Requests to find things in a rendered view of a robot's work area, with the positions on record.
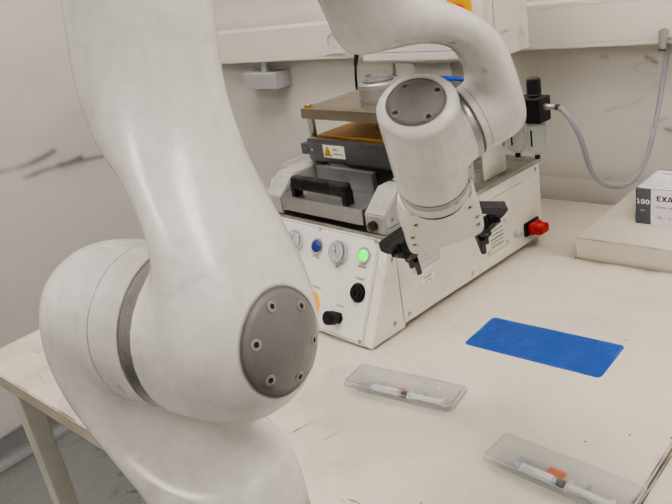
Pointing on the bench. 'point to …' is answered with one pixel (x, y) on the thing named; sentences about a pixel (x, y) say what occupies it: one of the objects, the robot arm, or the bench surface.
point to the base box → (453, 260)
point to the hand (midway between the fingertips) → (448, 252)
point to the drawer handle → (322, 188)
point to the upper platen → (370, 132)
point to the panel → (339, 277)
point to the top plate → (355, 102)
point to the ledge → (626, 240)
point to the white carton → (655, 200)
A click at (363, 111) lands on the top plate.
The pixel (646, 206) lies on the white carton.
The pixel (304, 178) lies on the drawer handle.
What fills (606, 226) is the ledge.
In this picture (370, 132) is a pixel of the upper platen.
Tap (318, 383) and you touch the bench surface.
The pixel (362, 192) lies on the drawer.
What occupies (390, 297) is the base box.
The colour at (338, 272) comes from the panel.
